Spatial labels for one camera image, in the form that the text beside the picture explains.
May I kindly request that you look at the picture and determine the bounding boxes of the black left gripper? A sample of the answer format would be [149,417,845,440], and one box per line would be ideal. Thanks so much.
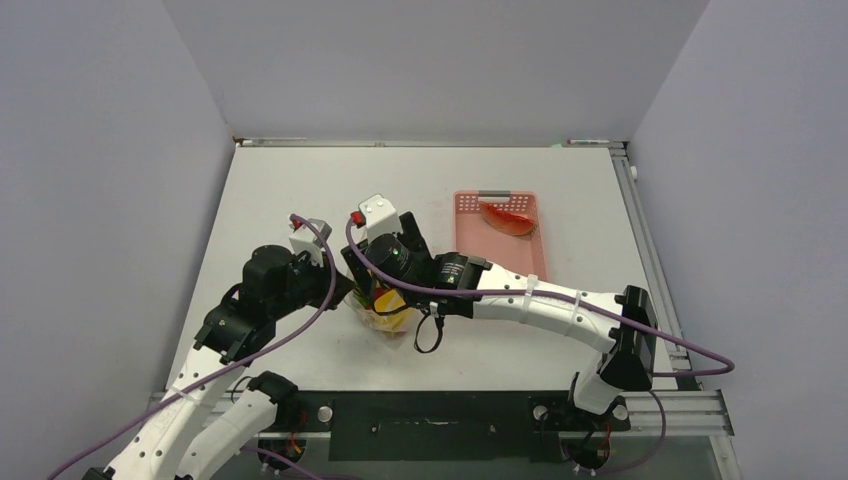
[269,248,354,320]

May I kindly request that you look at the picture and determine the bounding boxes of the yellow toy bell pepper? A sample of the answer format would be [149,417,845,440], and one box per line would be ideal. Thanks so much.
[372,291,412,333]

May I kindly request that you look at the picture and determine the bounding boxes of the green toy grape bunch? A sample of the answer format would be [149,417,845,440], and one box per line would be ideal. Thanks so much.
[352,287,373,311]

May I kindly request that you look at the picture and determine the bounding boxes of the clear dotted zip top bag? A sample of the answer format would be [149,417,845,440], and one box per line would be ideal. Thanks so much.
[344,283,420,349]

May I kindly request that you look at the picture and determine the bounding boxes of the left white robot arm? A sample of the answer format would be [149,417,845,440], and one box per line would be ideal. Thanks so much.
[84,241,353,479]

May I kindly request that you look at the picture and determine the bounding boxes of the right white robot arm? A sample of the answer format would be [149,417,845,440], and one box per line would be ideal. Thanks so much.
[342,212,656,428]

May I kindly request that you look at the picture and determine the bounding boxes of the red watermelon slice toy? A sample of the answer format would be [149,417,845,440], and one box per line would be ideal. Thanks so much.
[479,202,536,237]

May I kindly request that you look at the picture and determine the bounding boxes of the pink perforated plastic basket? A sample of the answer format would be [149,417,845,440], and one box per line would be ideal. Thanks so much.
[453,190,549,281]

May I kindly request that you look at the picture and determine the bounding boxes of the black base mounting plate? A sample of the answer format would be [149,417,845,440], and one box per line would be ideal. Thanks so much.
[265,390,631,463]

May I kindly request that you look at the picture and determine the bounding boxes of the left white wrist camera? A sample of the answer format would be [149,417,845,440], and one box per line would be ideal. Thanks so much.
[289,217,332,267]

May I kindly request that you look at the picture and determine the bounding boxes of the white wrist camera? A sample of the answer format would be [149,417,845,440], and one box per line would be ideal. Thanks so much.
[352,193,403,243]
[289,217,332,267]

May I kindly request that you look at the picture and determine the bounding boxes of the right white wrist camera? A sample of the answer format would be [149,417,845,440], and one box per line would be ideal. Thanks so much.
[352,193,403,243]

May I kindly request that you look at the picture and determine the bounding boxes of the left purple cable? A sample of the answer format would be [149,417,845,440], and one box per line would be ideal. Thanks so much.
[47,213,339,480]

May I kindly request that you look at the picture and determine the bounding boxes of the purple cable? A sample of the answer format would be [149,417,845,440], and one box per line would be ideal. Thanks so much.
[345,218,735,379]
[47,213,339,480]

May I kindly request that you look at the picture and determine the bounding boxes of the black looped cable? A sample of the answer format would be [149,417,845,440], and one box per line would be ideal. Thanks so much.
[413,311,446,354]

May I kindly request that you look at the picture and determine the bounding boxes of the aluminium table edge rail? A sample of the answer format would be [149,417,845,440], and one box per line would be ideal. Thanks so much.
[609,142,684,339]

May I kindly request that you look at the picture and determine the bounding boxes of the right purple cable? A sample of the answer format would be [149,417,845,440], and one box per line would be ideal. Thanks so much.
[345,218,735,379]

